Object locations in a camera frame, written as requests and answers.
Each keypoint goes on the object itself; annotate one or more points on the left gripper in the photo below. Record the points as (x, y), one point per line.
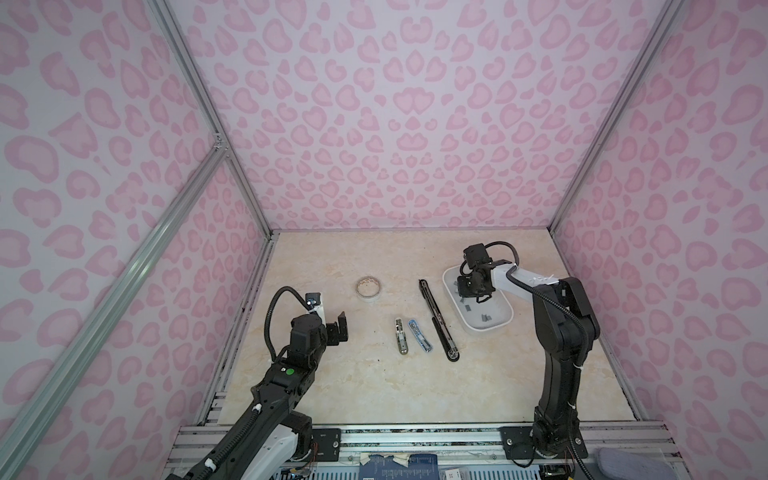
(333, 335)

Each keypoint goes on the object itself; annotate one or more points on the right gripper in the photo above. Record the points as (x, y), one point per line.
(461, 280)

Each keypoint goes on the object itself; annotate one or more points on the beige staple box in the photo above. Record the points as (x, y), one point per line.
(401, 337)

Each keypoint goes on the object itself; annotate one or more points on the black stapler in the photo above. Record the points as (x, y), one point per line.
(449, 346)

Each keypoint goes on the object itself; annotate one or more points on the blue staple box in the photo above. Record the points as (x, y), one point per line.
(419, 336)

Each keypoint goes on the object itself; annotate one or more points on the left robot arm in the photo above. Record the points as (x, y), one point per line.
(271, 432)

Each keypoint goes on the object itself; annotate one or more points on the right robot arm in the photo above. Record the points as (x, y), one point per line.
(566, 327)

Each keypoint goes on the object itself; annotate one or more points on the white plastic tray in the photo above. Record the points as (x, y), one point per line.
(498, 307)

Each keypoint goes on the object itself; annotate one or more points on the clear tape roll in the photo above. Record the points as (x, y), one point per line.
(368, 288)

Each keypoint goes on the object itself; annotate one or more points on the grey cloth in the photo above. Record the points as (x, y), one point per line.
(618, 464)

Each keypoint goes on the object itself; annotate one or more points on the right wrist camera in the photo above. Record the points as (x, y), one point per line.
(476, 255)

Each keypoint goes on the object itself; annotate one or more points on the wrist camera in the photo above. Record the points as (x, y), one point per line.
(315, 305)
(476, 255)

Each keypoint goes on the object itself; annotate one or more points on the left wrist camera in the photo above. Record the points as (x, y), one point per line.
(315, 305)

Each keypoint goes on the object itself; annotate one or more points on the blue box on rail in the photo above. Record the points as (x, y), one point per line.
(396, 467)

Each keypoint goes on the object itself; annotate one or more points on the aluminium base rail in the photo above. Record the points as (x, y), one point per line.
(457, 444)

